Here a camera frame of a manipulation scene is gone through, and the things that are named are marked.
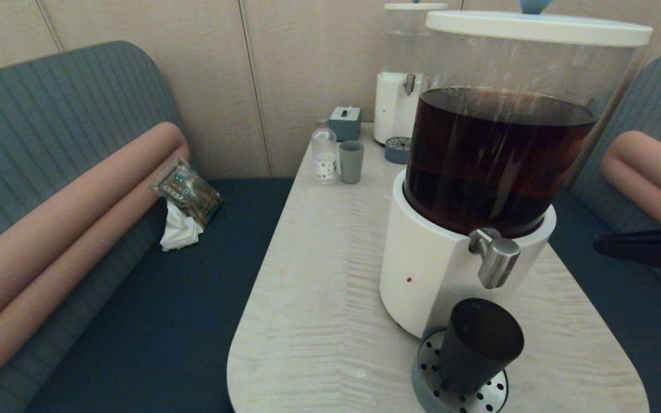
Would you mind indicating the large metal dispenser tap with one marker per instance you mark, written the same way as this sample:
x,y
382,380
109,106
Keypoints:
x,y
498,261

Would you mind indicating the dark brown plastic cup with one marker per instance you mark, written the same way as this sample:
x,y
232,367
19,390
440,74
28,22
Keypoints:
x,y
474,347

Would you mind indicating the large dispenser with dark tea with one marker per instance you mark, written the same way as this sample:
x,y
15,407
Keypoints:
x,y
434,272

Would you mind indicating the grey-blue cup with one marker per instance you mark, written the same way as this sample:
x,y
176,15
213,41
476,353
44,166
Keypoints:
x,y
351,162

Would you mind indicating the round metal drip tray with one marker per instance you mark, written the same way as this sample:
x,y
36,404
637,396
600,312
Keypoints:
x,y
482,398

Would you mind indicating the large white dispenser lid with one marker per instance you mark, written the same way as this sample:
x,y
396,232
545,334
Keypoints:
x,y
537,27

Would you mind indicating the small blue perforated drip tray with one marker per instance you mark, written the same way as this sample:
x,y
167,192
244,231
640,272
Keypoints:
x,y
397,149

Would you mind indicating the small metal dispenser tap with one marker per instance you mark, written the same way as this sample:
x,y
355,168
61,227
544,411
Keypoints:
x,y
408,84

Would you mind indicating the small white clear dispenser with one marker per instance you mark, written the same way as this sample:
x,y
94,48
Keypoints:
x,y
391,108

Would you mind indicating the grey-blue square box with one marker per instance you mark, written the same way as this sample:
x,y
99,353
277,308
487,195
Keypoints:
x,y
345,125

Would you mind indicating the small white dispenser lid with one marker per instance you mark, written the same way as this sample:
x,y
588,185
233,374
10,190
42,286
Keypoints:
x,y
416,6

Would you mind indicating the clear plastic bottle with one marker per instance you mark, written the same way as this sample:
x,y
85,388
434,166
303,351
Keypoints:
x,y
324,154

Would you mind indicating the green snack packet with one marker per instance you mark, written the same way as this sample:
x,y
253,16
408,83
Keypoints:
x,y
189,191

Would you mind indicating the crumpled white tissue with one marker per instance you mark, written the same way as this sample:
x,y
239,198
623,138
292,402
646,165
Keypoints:
x,y
180,231

